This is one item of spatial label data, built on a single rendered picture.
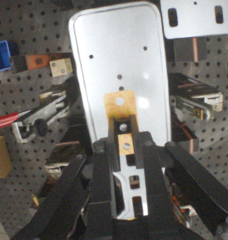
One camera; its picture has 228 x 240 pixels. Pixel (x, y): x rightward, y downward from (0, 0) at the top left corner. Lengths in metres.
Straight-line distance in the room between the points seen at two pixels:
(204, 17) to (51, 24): 0.56
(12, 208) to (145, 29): 1.20
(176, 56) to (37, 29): 0.56
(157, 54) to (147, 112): 0.15
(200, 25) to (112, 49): 0.22
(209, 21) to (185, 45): 0.08
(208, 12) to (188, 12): 0.05
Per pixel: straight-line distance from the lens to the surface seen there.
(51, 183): 0.56
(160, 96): 0.49
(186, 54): 0.51
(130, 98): 0.22
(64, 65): 0.42
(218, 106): 0.50
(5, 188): 1.22
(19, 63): 0.32
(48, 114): 0.39
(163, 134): 0.53
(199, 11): 0.51
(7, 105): 0.94
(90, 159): 0.16
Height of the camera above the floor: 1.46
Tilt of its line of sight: 70 degrees down
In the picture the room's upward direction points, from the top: 176 degrees counter-clockwise
